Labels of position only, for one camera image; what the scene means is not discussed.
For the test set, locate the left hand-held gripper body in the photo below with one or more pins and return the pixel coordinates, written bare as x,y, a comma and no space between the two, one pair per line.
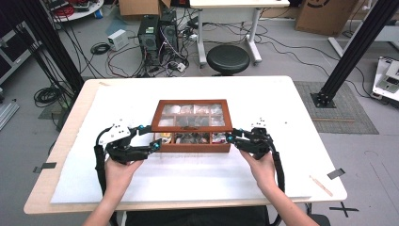
120,147

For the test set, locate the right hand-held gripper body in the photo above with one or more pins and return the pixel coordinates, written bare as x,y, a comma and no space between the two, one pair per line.
257,142

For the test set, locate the wooden box with glass lid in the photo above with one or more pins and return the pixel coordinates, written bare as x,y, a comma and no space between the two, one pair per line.
191,127

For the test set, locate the person's left hand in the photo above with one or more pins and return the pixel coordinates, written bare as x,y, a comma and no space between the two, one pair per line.
117,175

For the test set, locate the person's right hand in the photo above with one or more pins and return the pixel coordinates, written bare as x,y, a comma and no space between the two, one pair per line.
265,171

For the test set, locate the white foam mat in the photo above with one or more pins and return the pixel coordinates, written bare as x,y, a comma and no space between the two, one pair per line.
188,175

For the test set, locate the black round stool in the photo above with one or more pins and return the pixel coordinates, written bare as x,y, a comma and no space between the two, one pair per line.
228,59

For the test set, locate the white power adapter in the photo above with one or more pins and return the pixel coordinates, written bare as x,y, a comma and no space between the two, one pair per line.
181,67

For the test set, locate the thin wooden stick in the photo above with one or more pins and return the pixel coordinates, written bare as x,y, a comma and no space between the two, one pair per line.
321,186

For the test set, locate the black tape strip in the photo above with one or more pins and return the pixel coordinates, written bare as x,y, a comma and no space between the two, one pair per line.
336,173
45,167

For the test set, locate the person's dark clothing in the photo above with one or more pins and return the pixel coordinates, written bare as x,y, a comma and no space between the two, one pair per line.
194,218

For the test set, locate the black computer tower green label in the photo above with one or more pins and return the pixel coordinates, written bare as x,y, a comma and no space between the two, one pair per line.
149,40

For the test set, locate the white electronic device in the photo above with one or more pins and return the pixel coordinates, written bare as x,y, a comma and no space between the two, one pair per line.
118,40

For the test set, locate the grey carpet mat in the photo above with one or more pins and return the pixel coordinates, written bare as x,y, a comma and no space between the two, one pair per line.
348,109

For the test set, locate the black tape cross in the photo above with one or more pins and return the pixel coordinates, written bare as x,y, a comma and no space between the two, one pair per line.
344,209

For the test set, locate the small cardboard box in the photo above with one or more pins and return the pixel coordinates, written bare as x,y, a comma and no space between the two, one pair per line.
138,7

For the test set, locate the white desk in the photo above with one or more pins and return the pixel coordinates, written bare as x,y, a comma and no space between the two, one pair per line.
238,3

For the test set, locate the round white table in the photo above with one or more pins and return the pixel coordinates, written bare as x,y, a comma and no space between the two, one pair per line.
87,11

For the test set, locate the grey shelf rack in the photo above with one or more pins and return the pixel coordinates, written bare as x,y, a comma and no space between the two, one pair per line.
14,53

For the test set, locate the white machine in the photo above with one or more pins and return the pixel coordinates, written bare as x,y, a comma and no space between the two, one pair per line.
387,78

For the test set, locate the large cardboard box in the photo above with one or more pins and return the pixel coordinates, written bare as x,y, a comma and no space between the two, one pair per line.
329,15

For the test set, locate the black metal frame post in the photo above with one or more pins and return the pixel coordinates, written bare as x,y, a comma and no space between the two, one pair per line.
53,40
351,50

